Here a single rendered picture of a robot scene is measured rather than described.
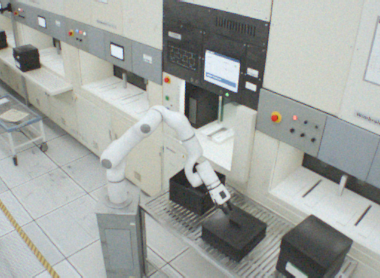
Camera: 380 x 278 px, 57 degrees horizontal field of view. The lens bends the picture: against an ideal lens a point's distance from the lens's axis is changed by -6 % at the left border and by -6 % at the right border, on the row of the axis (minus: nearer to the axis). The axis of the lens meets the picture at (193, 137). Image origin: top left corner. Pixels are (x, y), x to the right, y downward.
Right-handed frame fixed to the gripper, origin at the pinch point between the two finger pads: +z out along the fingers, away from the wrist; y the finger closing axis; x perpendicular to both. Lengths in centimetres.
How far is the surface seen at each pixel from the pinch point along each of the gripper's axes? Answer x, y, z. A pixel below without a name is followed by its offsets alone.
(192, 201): 25.0, -2.0, -12.6
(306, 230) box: -37.3, 10.5, 27.6
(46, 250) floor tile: 160, -67, -29
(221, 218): 7.4, -1.4, 3.8
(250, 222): -2.8, 7.6, 14.3
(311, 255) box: -45, -4, 35
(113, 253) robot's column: 86, -42, -5
